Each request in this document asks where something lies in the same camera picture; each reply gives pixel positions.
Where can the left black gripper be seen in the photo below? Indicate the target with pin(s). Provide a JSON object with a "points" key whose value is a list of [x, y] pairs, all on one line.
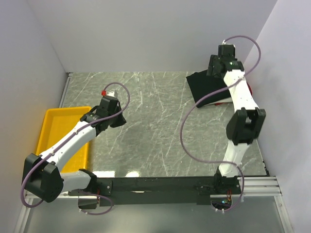
{"points": [[122, 121]]}

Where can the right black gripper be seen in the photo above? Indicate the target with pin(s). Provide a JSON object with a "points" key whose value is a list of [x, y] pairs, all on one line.
{"points": [[213, 61]]}

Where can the black t-shirt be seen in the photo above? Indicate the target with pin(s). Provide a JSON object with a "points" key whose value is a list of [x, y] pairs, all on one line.
{"points": [[202, 84]]}

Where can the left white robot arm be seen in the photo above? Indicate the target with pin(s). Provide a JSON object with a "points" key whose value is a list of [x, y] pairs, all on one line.
{"points": [[42, 174]]}

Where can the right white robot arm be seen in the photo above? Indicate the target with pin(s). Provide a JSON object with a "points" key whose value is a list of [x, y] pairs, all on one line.
{"points": [[246, 123]]}

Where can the folded red t-shirt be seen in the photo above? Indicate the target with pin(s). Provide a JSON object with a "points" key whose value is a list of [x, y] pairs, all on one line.
{"points": [[250, 91]]}

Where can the yellow plastic tray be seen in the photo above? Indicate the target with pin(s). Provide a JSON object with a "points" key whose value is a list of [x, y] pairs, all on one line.
{"points": [[56, 124]]}

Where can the black base beam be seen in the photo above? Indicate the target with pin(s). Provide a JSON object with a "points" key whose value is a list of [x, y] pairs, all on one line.
{"points": [[161, 190]]}

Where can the aluminium rail frame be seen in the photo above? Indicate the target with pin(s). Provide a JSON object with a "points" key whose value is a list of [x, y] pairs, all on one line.
{"points": [[261, 211]]}

